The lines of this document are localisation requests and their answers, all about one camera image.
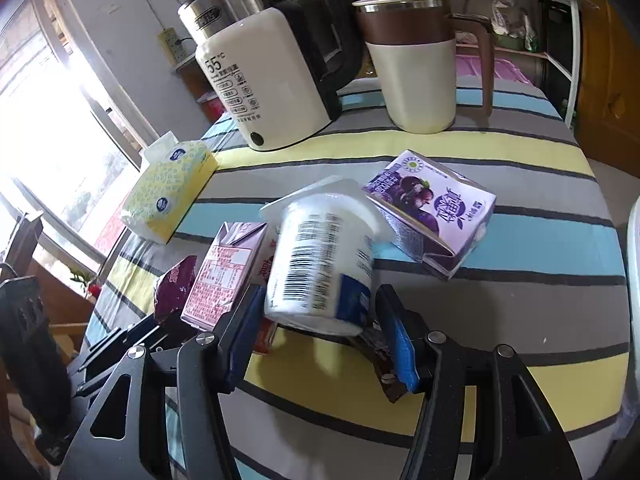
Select brown wooden cabinet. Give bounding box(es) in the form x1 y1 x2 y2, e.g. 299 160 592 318
172 52 221 123

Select pink-lidded storage box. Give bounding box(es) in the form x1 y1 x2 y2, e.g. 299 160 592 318
357 55 531 86

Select wooden chair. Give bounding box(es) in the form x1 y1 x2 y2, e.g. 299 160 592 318
0 212 98 356

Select yellow tissue pack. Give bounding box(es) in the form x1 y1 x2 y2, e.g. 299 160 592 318
120 131 219 246

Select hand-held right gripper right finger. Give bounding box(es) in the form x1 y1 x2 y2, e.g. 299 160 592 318
375 284 583 480

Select pink drink carton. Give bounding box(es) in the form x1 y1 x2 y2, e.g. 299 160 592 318
180 221 281 356

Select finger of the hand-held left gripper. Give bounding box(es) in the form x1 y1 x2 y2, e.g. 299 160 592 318
72 357 123 400
82 311 173 361

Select wooden door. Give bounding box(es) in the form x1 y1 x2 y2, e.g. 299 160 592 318
575 0 640 181

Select purple snack wrapper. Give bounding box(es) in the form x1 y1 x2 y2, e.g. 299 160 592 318
153 255 199 323

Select printed plastic bags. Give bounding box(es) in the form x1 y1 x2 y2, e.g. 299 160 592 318
492 0 540 53

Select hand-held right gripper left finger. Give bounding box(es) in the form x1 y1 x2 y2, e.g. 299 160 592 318
55 284 268 480

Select white window frame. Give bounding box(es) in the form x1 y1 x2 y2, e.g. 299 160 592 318
47 0 161 171

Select white-rimmed trash bin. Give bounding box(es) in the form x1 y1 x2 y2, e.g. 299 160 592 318
617 194 640 441

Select white shelf unit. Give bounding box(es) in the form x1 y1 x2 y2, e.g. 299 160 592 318
345 0 591 131

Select yellow power strip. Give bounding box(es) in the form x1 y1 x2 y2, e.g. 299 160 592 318
159 29 183 65

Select cream and brown lidded mug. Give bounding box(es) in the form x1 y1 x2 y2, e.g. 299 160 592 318
351 0 496 135

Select purple drink carton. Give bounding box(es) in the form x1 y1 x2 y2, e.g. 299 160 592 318
362 149 497 281

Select white yogurt cup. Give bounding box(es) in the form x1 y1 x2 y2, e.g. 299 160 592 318
260 176 396 337

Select brown chocolate wrapper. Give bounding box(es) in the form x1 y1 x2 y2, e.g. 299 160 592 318
347 317 413 403

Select striped tablecloth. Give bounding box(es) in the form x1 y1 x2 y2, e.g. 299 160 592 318
82 77 632 480

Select white electric kettle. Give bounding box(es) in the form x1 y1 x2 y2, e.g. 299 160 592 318
177 0 365 153

